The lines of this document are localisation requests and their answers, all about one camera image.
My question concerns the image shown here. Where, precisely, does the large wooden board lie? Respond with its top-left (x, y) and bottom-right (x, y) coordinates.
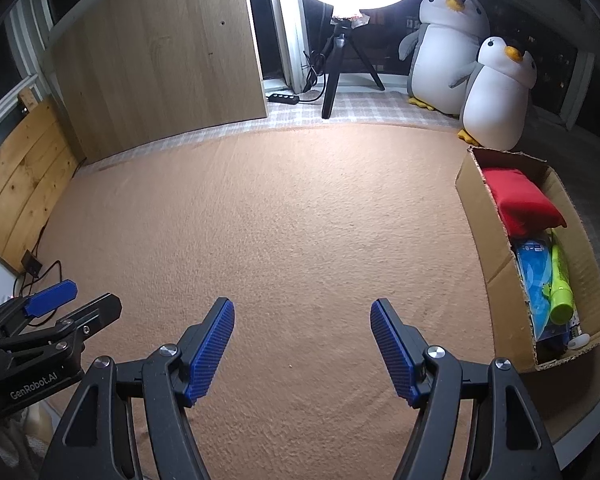
top-left (47, 0), bottom-right (270, 165)

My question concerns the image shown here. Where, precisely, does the black tripod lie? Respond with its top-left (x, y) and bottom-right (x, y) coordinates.
top-left (321, 10), bottom-right (386, 120)

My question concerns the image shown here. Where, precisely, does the black power cable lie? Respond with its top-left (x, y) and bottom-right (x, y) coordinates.
top-left (300, 50), bottom-right (331, 103)

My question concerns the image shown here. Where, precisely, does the red fabric pouch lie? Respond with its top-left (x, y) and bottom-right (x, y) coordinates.
top-left (481, 167), bottom-right (567, 238)

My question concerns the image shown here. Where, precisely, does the large penguin plush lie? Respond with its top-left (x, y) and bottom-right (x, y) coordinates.
top-left (399, 0), bottom-right (491, 113)

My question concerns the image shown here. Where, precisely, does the small penguin plush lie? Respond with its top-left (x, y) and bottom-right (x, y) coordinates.
top-left (457, 36), bottom-right (538, 151)

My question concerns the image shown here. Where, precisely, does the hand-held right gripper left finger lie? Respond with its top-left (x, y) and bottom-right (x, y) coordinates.
top-left (40, 297), bottom-right (237, 480)

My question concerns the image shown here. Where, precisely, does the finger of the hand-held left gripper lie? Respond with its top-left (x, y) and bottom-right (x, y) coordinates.
top-left (0, 280), bottom-right (77, 336)
top-left (0, 294), bottom-right (122, 361)

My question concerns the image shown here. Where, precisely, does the grey window frame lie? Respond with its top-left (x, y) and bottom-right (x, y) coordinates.
top-left (480, 0), bottom-right (600, 151)

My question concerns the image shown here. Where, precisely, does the black adapter cable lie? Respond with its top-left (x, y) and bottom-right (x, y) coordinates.
top-left (15, 259), bottom-right (63, 301)

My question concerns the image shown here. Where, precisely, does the white door frame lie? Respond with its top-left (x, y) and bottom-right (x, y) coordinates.
top-left (245, 0), bottom-right (306, 93)

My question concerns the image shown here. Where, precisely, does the pine plank panel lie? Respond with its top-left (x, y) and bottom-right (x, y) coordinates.
top-left (0, 96), bottom-right (81, 275)

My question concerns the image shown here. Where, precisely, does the green tube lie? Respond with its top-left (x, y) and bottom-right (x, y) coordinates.
top-left (542, 230), bottom-right (576, 326)

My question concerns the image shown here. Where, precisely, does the black adapter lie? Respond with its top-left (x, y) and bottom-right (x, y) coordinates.
top-left (20, 250), bottom-right (43, 276)

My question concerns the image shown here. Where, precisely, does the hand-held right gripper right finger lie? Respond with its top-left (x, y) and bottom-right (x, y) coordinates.
top-left (370, 298), bottom-right (566, 480)

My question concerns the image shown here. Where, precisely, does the blue plastic packet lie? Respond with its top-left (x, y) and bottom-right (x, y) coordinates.
top-left (512, 232), bottom-right (556, 351)

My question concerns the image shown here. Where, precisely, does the cardboard box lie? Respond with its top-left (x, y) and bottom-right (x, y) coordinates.
top-left (455, 146), bottom-right (600, 373)

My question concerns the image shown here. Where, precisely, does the white window frame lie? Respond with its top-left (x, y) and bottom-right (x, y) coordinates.
top-left (0, 0), bottom-right (56, 126)

